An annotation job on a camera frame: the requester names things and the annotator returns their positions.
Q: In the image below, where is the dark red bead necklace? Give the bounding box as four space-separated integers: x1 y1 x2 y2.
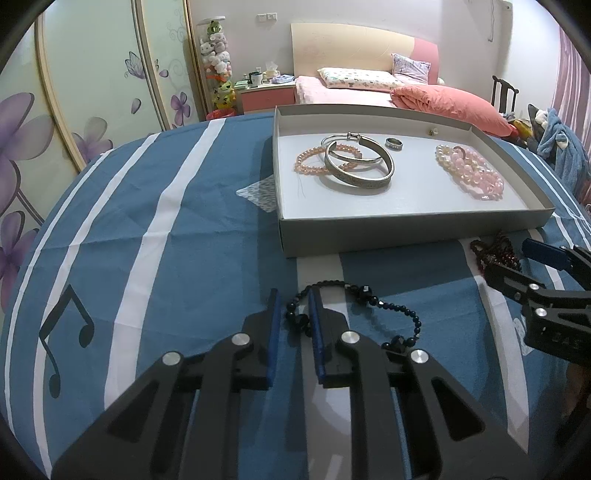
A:
469 230 524 275

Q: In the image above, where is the pink quartz bead bracelet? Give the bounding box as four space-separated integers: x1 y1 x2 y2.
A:
440 144 506 202

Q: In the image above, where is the black bead bracelet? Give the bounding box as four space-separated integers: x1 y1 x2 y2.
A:
283 280 424 354

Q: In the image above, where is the white pearl bracelet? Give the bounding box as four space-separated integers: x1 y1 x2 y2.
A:
434 143 468 174

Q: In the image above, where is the wide silver cuff bangle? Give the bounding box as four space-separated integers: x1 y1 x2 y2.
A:
324 140 396 189

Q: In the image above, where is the thin silver bangle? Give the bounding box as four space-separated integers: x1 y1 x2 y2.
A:
320 132 385 166

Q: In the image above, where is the pink pearl bracelet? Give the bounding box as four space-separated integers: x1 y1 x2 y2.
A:
293 143 366 176

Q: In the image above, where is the blue hanging bathrobe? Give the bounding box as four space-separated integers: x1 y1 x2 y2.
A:
537 108 589 196

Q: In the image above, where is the pink curtain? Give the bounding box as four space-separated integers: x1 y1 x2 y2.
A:
552 29 591 152

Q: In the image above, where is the dark wooden chair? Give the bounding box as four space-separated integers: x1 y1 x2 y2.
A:
491 75 519 115

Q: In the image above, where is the folded coral duvet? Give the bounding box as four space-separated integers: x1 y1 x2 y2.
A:
391 84 514 138

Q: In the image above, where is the blue striped tablecloth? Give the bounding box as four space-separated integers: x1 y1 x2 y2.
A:
1 114 568 479

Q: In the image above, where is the grey cardboard tray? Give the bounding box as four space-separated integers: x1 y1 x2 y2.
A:
273 104 555 257

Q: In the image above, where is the purple patterned pillow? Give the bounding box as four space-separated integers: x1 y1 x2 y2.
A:
392 53 431 84

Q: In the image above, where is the small clear plastic bag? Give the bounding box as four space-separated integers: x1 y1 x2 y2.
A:
235 175 277 213

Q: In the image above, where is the floral white pillow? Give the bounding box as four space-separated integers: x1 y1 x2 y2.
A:
318 67 401 92

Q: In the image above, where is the pink bed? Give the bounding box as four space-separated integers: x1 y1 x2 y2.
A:
294 76 394 108

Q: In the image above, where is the cream pink headboard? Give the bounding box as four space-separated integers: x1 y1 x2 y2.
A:
290 23 440 84

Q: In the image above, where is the pink bedside table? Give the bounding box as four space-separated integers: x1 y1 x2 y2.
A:
236 81 296 114

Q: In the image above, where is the sliding glass wardrobe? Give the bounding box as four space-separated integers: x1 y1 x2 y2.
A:
0 0 209 315

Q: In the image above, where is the plush toy tower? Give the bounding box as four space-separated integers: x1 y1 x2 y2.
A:
197 16 235 113

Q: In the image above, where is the wall power socket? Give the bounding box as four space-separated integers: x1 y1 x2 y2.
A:
256 12 277 22

